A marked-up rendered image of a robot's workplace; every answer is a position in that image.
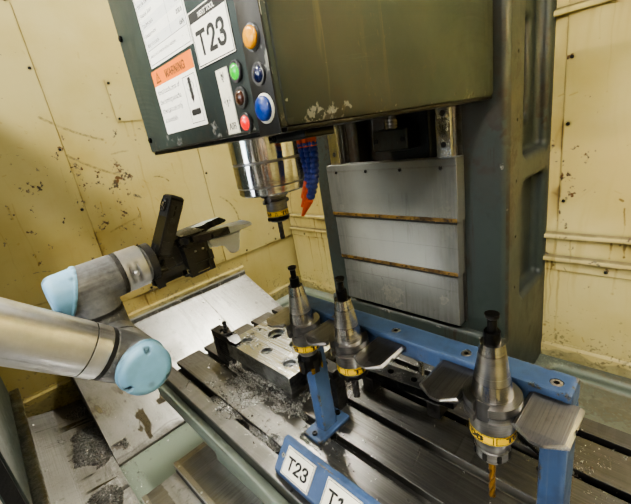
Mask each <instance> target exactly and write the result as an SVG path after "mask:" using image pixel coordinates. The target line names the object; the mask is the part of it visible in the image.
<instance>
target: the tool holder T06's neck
mask: <svg viewBox="0 0 631 504"><path fill-rule="evenodd" d="M469 421H470V423H471V425H472V427H473V428H474V429H475V430H476V431H478V432H479V433H481V434H483V435H485V436H487V437H491V438H506V437H509V436H511V435H512V434H513V433H514V432H515V431H516V430H515V429H514V428H512V429H509V430H492V429H488V423H487V422H485V421H483V420H481V419H479V418H477V417H476V419H475V420H474V421H472V420H471V419H470V418H469ZM476 439H477V438H476ZM477 440H478V439H477ZM478 441H479V440H478ZM514 441H515V440H514ZM514 441H513V442H514ZM479 442H481V441H479ZM513 442H512V443H513ZM481 443H483V442H481ZM512 443H511V444H512ZM483 444H485V443H483ZM511 444H509V445H511ZM485 445H487V444H485ZM509 445H507V446H509ZM487 446H490V447H496V446H491V445H487ZM507 446H502V447H507ZM502 447H496V448H502Z"/></svg>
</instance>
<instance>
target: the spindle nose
mask: <svg viewBox="0 0 631 504"><path fill-rule="evenodd" d="M227 145H228V149H229V154H230V158H231V162H232V165H233V171H234V176H235V180H236V184H237V189H238V190H239V194H240V196H241V197H243V198H260V197H268V196H274V195H279V194H284V193H288V192H292V191H295V190H298V189H301V188H302V187H303V182H304V178H305V177H304V172H303V168H302V163H301V162H300V159H301V158H300V157H299V154H300V153H299V152H298V148H297V143H296V141H291V142H284V143H277V139H276V135H273V136H267V137H261V138H256V139H250V140H244V141H238V142H232V143H227Z"/></svg>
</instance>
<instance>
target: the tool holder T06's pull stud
mask: <svg viewBox="0 0 631 504"><path fill-rule="evenodd" d="M484 317H485V318H487V327H485V328H484V329H483V337H484V343H485V344H487V345H489V346H498V345H500V344H501V330H500V329H499V328H497V319H499V318H500V313H499V312H498V311H495V310H487V311H485V312H484Z"/></svg>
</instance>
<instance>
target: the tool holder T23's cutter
mask: <svg viewBox="0 0 631 504"><path fill-rule="evenodd" d="M297 358H298V363H299V369H300V372H301V373H302V374H305V375H306V374H307V373H308V372H312V375H314V374H316V373H318V372H320V366H321V367H323V360H322V354H321V352H320V351H318V350H317V352H316V354H314V355H313V356H310V357H303V356H301V355H300V354H298V356H297Z"/></svg>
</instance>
